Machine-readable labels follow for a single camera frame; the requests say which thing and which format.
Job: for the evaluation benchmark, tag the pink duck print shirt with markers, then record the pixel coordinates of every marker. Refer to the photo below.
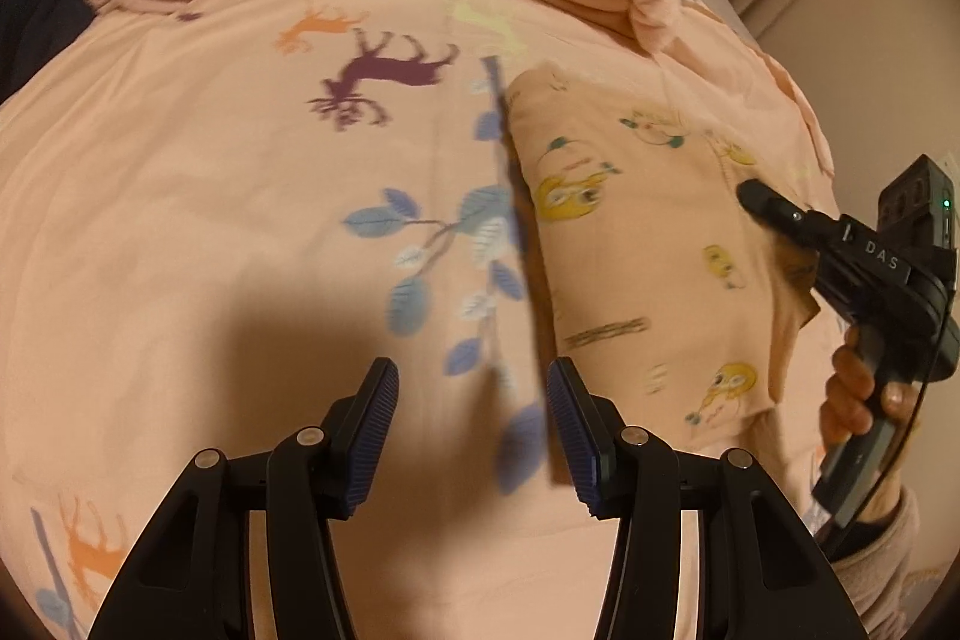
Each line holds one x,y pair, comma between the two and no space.
637,250

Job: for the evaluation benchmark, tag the pink animal print blanket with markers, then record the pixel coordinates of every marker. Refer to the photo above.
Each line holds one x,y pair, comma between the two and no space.
225,197

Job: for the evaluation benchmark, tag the person's right forearm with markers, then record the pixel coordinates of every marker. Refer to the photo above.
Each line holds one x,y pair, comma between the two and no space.
877,580

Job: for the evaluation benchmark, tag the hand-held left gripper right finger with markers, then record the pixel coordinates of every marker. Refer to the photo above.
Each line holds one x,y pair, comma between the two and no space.
577,437

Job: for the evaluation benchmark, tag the person's right hand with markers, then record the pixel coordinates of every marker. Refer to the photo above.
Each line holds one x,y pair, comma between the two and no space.
847,385

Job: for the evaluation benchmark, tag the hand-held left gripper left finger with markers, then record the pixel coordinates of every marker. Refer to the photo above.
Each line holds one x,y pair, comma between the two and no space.
371,437

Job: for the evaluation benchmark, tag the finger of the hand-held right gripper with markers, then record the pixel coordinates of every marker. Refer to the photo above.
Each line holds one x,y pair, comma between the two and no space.
769,203

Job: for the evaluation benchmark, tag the navy garment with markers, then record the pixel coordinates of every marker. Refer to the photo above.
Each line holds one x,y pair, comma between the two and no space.
45,10

